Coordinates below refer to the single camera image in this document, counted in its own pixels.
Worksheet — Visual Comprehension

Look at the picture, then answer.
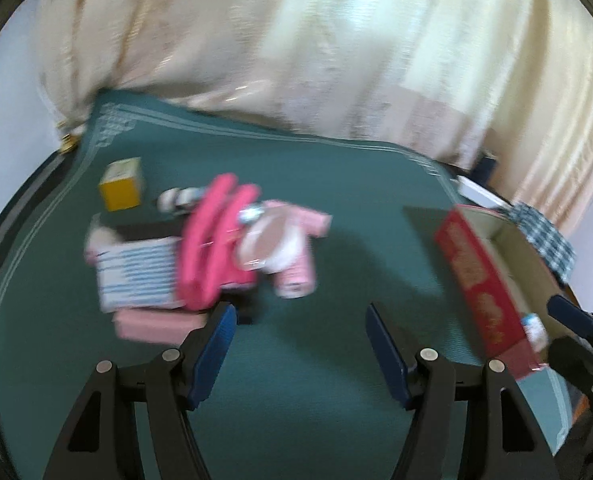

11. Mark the white blue orange medicine box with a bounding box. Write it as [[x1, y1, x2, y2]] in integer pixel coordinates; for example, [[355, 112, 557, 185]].
[[521, 313, 549, 354]]

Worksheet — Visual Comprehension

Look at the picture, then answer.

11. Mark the white blue printed packet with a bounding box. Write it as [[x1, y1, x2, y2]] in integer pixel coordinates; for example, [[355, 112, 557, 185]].
[[96, 237, 184, 313]]

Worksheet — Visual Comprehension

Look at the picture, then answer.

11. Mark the pink foam bendy roller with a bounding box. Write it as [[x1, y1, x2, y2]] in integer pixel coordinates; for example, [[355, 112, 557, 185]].
[[176, 174, 261, 312]]

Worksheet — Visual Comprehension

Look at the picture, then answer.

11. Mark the small pink hair roller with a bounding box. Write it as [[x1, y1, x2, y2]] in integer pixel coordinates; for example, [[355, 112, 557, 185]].
[[264, 200, 333, 299]]

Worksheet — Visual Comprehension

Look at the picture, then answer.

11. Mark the silver blue tube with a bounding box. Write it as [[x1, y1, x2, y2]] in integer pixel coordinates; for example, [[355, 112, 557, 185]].
[[238, 204, 265, 226]]

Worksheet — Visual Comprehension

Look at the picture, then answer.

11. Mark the blue plaid folded cloth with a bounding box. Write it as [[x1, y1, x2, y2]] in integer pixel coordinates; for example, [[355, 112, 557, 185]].
[[507, 203, 577, 286]]

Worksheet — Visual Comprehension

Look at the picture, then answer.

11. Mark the white power strip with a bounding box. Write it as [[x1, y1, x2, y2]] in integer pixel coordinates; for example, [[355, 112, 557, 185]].
[[456, 176, 511, 210]]

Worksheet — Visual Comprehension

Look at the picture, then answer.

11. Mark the dark blue thread spool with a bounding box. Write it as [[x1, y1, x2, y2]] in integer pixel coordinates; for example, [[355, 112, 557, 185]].
[[469, 151, 497, 186]]

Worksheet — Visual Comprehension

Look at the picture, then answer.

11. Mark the green table mat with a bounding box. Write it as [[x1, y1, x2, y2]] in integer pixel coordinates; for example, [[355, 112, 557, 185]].
[[0, 91, 571, 479]]

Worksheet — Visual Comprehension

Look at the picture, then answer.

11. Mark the black white panda figurine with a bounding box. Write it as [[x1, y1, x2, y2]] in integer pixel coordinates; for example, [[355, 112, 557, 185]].
[[155, 188, 206, 214]]

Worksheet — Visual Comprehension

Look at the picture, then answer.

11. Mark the yellow small box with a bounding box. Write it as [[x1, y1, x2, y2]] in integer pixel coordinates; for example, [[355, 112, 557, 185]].
[[98, 157, 144, 212]]

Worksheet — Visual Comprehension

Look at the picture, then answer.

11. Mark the beige patterned curtain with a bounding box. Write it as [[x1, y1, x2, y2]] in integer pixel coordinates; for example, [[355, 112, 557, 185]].
[[35, 0, 593, 233]]

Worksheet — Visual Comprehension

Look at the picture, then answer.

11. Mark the gold curtain tieback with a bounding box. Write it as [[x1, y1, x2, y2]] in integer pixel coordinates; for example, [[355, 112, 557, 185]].
[[57, 122, 80, 155]]

